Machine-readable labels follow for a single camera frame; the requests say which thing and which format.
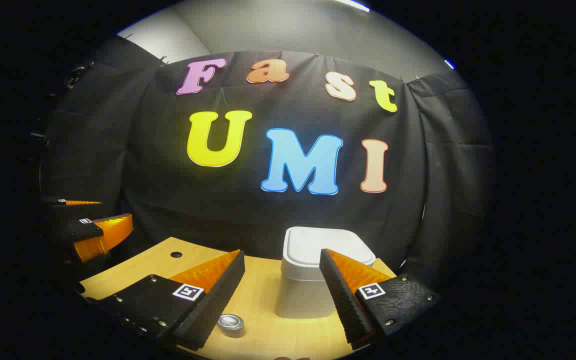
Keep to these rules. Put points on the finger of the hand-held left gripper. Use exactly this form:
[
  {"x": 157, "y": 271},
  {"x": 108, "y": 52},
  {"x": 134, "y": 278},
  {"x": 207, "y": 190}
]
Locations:
[
  {"x": 113, "y": 230},
  {"x": 75, "y": 202}
]

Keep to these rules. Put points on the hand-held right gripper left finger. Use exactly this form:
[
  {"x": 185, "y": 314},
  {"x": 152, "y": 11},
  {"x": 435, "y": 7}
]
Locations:
[{"x": 218, "y": 300}]

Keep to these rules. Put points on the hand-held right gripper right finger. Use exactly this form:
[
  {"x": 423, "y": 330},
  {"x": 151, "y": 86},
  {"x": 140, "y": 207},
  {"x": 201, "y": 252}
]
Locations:
[{"x": 340, "y": 295}]

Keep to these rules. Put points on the silver blue pop can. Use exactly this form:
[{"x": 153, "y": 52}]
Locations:
[{"x": 230, "y": 324}]

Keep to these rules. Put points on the white desktop garbage bin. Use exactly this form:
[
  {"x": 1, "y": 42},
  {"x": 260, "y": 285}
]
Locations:
[{"x": 313, "y": 245}]

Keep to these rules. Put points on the wooden desktop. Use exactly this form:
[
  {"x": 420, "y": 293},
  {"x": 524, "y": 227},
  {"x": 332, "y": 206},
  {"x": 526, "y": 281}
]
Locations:
[{"x": 263, "y": 290}]

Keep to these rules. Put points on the black backdrop cloth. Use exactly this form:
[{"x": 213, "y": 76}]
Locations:
[{"x": 168, "y": 200}]

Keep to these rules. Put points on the ceiling light strip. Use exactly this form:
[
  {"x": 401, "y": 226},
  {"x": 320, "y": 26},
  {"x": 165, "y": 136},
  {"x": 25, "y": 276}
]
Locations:
[{"x": 352, "y": 4}]

